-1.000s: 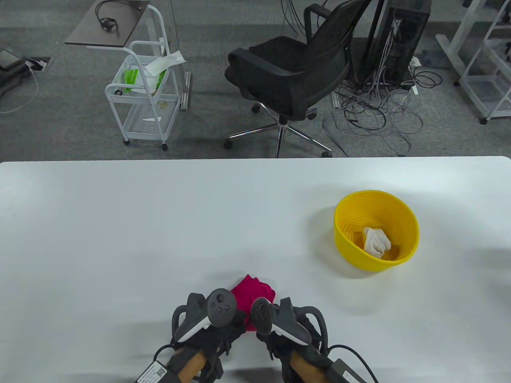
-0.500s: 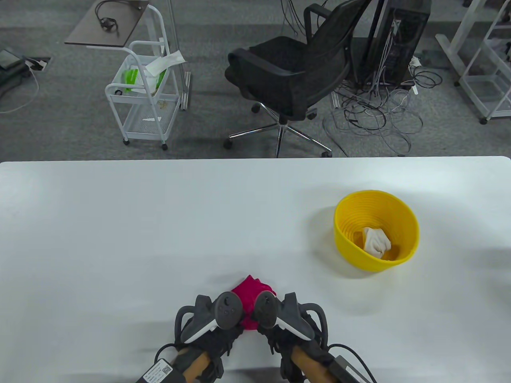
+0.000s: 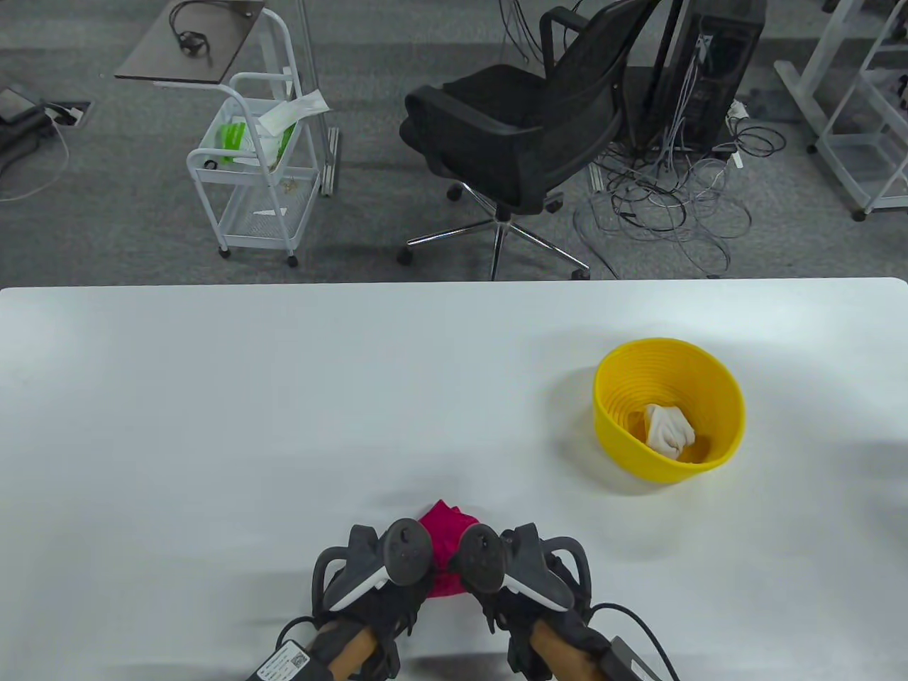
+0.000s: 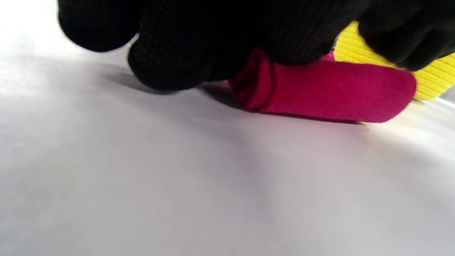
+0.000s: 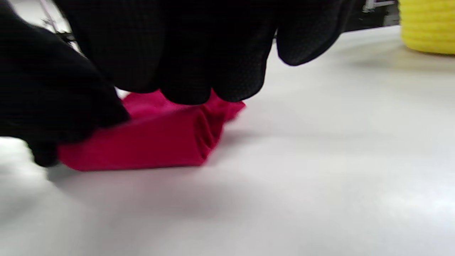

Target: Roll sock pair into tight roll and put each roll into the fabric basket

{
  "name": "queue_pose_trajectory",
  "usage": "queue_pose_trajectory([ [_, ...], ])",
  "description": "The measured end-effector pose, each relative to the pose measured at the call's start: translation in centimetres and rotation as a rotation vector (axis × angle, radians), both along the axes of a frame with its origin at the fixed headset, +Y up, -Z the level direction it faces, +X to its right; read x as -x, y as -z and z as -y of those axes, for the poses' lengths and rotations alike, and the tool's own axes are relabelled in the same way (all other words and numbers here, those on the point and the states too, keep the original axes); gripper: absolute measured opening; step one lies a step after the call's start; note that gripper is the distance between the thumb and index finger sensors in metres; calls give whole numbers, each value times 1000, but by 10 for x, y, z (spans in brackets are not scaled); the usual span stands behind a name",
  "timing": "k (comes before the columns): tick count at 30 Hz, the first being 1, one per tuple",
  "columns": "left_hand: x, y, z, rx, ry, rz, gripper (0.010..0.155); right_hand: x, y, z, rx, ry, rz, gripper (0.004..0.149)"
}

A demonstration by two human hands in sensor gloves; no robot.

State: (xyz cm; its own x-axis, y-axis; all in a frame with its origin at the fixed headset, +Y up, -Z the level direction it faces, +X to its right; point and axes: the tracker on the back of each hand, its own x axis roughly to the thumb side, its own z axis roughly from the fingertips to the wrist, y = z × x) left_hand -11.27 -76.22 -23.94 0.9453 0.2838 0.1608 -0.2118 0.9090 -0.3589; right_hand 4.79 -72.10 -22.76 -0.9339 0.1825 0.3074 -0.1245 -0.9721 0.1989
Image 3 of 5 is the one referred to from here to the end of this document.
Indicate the person's left hand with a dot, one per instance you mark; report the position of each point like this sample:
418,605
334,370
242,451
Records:
390,606

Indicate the person's right hand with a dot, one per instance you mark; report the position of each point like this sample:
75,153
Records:
514,613

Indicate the person's right forearm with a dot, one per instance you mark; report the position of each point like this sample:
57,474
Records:
560,652

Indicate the person's left forearm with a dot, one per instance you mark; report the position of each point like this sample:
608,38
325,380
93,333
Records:
355,649

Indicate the grey and white controller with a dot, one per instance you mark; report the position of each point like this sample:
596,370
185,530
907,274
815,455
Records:
481,560
408,550

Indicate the yellow ribbed basket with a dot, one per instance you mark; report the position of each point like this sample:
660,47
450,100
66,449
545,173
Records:
631,383

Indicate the white rolling cart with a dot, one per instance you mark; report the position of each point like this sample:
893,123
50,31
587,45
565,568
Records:
248,227

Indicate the black office chair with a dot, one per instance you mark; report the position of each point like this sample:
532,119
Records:
496,120

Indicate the green packet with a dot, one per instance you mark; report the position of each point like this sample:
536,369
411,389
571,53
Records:
233,138

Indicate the white paper sheet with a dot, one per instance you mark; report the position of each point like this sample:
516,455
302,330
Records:
298,110

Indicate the white metal rack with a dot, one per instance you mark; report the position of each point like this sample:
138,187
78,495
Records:
840,174

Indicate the white power strip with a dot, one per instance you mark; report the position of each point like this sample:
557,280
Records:
738,110

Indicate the floor outlet box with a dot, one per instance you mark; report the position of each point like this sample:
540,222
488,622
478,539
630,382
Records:
67,113

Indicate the black computer tower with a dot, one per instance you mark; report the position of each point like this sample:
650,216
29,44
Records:
731,64

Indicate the grey side table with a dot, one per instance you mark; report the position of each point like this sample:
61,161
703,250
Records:
163,60

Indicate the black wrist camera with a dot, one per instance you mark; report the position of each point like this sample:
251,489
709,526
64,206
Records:
523,656
383,660

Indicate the white desk leg frame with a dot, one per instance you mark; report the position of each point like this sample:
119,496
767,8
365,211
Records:
798,92

